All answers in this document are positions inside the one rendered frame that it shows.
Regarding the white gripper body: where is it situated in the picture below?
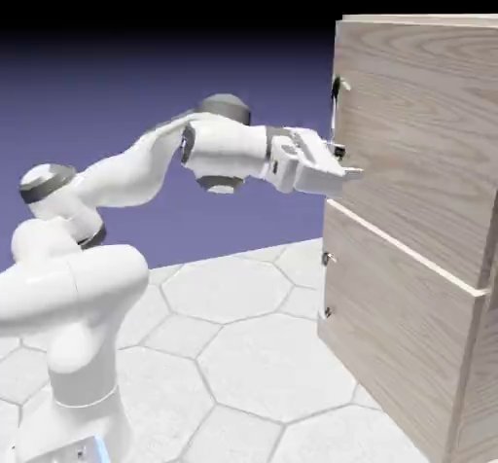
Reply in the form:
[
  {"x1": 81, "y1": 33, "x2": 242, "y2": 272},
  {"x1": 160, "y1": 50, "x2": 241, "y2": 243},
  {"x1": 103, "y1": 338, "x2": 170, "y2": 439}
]
[{"x1": 292, "y1": 127, "x2": 346, "y2": 198}]

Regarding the long metal door handle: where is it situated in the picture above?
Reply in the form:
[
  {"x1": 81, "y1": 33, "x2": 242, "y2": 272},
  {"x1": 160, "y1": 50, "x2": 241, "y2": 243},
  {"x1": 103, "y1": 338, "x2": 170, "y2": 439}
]
[{"x1": 329, "y1": 76, "x2": 352, "y2": 142}]

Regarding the large light wood door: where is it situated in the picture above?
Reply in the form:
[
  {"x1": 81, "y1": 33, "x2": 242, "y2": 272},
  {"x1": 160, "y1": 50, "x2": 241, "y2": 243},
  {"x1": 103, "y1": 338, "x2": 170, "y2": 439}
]
[{"x1": 332, "y1": 19, "x2": 498, "y2": 291}]

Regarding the light wood cabinet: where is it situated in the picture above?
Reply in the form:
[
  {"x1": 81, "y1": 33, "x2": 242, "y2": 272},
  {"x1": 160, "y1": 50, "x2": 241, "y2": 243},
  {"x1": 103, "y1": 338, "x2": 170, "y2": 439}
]
[{"x1": 316, "y1": 14, "x2": 498, "y2": 463}]

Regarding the small light wood door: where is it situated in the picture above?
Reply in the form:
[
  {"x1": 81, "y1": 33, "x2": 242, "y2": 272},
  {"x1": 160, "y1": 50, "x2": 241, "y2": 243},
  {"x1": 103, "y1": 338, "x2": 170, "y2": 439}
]
[{"x1": 316, "y1": 198, "x2": 490, "y2": 463}]

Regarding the short metal door handle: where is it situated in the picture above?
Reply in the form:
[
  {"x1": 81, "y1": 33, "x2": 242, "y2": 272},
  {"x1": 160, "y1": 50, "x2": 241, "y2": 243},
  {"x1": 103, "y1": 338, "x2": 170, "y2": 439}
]
[{"x1": 319, "y1": 251, "x2": 338, "y2": 321}]

